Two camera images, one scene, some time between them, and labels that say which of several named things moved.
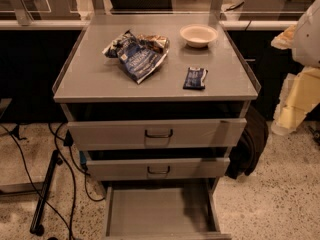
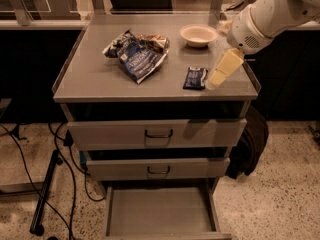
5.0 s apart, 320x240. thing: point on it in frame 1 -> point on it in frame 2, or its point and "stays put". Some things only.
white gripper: [308, 40] -> [242, 30]
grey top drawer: [157, 134] stays put
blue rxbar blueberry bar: [194, 79] stays put
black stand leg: [36, 227] stays put
